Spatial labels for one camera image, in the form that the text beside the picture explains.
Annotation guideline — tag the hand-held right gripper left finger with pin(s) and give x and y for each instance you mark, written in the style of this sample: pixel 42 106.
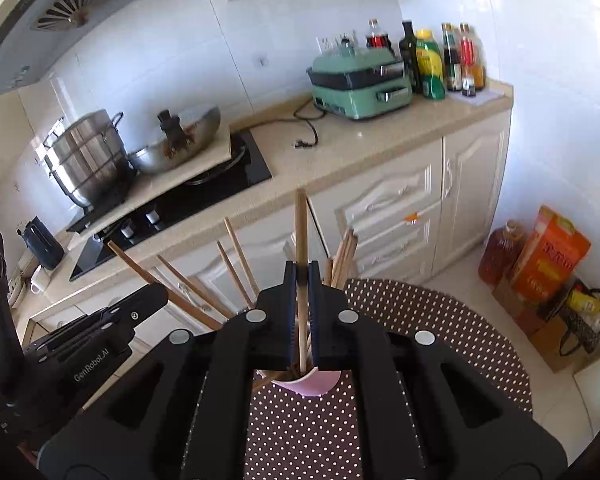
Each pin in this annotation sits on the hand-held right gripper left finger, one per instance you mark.
pixel 291 310

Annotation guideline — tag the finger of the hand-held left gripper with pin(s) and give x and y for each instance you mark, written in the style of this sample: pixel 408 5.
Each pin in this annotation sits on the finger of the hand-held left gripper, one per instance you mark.
pixel 140 305

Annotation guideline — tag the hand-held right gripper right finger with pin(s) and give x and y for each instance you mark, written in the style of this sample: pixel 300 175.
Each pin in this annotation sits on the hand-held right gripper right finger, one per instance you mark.
pixel 315 310

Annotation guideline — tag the bunch of wooden chopsticks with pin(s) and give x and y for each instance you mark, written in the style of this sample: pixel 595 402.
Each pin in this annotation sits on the bunch of wooden chopsticks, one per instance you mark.
pixel 341 260

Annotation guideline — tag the pink cup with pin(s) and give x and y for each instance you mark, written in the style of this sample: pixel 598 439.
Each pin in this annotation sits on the pink cup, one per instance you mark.
pixel 305 385

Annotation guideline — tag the thin wooden chopstick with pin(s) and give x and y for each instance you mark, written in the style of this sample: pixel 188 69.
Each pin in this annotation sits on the thin wooden chopstick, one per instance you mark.
pixel 301 230

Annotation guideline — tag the silver stove knob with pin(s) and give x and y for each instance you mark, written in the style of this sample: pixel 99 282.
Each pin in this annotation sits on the silver stove knob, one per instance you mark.
pixel 151 216
pixel 126 228

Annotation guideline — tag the white mug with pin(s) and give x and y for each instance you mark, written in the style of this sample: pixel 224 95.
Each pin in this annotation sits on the white mug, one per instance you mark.
pixel 37 282

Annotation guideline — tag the dark blue kettle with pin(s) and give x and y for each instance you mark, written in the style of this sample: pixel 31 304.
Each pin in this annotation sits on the dark blue kettle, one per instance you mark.
pixel 42 247

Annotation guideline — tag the beige stone slab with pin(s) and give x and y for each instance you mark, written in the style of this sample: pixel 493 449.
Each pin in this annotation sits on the beige stone slab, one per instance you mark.
pixel 180 177

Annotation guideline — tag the brown polka-dot tablecloth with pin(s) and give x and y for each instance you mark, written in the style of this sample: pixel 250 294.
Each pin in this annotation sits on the brown polka-dot tablecloth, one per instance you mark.
pixel 455 340

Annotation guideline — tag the black gas hob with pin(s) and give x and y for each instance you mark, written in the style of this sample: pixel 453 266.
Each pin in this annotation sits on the black gas hob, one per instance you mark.
pixel 250 170

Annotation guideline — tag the stainless steel steamer pot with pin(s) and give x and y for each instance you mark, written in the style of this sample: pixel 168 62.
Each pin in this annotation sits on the stainless steel steamer pot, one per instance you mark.
pixel 87 160

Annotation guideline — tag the steel wok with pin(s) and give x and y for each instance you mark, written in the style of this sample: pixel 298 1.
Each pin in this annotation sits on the steel wok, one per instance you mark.
pixel 200 130

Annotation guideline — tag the amber cooking oil jug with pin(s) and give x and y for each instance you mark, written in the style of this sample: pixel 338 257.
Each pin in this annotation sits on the amber cooking oil jug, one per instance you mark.
pixel 500 260

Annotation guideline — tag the brown cardboard box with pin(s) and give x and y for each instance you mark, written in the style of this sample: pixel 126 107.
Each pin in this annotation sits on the brown cardboard box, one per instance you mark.
pixel 530 320

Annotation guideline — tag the green electric cooker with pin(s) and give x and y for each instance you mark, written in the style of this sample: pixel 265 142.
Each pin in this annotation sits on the green electric cooker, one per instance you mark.
pixel 360 95

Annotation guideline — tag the orange carton box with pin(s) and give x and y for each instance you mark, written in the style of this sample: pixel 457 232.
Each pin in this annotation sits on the orange carton box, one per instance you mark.
pixel 550 260

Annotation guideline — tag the yellow green bottle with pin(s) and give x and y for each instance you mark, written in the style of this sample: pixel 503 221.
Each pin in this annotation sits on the yellow green bottle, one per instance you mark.
pixel 430 67

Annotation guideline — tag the small dark bottle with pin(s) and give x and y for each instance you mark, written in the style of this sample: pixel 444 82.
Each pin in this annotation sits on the small dark bottle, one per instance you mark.
pixel 468 89

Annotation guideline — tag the white paper sheet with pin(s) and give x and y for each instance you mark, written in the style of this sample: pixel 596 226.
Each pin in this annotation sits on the white paper sheet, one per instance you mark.
pixel 482 97

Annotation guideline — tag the dark green oil bottle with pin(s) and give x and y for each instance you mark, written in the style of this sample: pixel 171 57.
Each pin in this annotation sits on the dark green oil bottle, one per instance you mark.
pixel 409 55

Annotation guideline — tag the yellow packet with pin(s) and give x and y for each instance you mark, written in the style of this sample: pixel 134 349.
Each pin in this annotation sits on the yellow packet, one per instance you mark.
pixel 587 302

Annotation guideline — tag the black mesh bag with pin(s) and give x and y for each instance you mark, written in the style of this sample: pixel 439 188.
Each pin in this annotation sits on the black mesh bag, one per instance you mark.
pixel 587 332

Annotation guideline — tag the cola bottle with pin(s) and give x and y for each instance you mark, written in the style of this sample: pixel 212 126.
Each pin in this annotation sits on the cola bottle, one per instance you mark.
pixel 377 40

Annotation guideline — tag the dark soy sauce bottle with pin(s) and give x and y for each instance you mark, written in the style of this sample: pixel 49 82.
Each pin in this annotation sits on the dark soy sauce bottle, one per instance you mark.
pixel 450 60

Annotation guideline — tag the red label sauce bottle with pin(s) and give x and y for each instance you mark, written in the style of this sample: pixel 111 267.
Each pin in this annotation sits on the red label sauce bottle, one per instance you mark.
pixel 469 55

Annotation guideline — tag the silver range hood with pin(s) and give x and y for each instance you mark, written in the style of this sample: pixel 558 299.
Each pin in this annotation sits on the silver range hood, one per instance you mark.
pixel 80 5

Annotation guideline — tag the white wall socket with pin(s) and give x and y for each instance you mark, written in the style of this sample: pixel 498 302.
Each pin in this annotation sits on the white wall socket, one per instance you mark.
pixel 330 42

